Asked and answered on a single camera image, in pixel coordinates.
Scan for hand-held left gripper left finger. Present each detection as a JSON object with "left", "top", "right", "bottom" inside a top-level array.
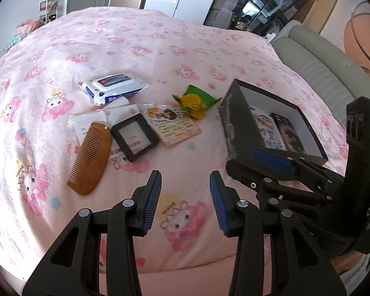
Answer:
[{"left": 22, "top": 169, "right": 163, "bottom": 296}]

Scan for glass-door cabinet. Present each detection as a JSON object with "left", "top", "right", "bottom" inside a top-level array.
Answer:
[{"left": 203, "top": 0, "right": 310, "bottom": 36}]

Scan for pink printed blanket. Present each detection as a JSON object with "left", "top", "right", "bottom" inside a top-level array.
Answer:
[{"left": 0, "top": 6, "right": 349, "bottom": 275}]

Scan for white blue wet wipes pack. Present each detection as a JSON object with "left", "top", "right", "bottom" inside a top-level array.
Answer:
[{"left": 80, "top": 73, "right": 150, "bottom": 105}]

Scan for pile of plush toys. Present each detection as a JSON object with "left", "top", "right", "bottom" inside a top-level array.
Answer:
[{"left": 3, "top": 18, "right": 47, "bottom": 51}]

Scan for black shoe box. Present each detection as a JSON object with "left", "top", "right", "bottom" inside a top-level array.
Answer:
[{"left": 219, "top": 78, "right": 329, "bottom": 173}]

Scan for white patterned packet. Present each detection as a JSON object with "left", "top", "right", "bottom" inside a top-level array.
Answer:
[{"left": 249, "top": 105, "right": 289, "bottom": 151}]

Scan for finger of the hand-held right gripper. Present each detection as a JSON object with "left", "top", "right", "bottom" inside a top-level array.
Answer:
[
  {"left": 251, "top": 148, "right": 346, "bottom": 192},
  {"left": 226, "top": 159, "right": 335, "bottom": 211}
]

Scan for person's right forearm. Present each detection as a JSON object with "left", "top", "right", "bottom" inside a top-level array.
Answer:
[{"left": 330, "top": 247, "right": 370, "bottom": 287}]

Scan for black framed box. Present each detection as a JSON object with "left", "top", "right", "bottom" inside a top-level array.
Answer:
[{"left": 110, "top": 113, "right": 160, "bottom": 162}]

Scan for person's legs in pink trousers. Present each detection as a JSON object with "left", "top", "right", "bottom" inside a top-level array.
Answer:
[{"left": 89, "top": 253, "right": 272, "bottom": 296}]

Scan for yellow green snack packet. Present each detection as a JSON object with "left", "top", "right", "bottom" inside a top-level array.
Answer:
[{"left": 172, "top": 85, "right": 222, "bottom": 120}]

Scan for grey-green padded headboard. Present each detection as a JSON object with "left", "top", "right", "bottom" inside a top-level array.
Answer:
[{"left": 271, "top": 20, "right": 370, "bottom": 124}]

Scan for white shelf rack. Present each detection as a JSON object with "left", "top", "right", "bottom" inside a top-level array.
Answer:
[{"left": 37, "top": 0, "right": 62, "bottom": 25}]

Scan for white paper card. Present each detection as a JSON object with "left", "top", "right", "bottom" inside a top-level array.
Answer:
[{"left": 68, "top": 111, "right": 109, "bottom": 145}]

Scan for black box with colourful print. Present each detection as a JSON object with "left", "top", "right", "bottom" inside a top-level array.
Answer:
[{"left": 270, "top": 112, "right": 307, "bottom": 153}]

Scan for wooden comb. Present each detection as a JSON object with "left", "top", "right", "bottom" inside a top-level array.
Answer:
[{"left": 67, "top": 122, "right": 113, "bottom": 196}]

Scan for white cable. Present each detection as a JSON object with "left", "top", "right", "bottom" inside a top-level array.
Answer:
[{"left": 322, "top": 111, "right": 347, "bottom": 148}]

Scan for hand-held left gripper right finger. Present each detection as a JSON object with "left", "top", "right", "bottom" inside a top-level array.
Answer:
[{"left": 209, "top": 170, "right": 349, "bottom": 296}]

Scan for cartoon printed card packet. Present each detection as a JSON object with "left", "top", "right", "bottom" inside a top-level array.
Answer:
[{"left": 139, "top": 103, "right": 203, "bottom": 147}]

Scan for small white packet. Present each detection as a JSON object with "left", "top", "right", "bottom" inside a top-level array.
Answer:
[{"left": 103, "top": 96, "right": 130, "bottom": 111}]

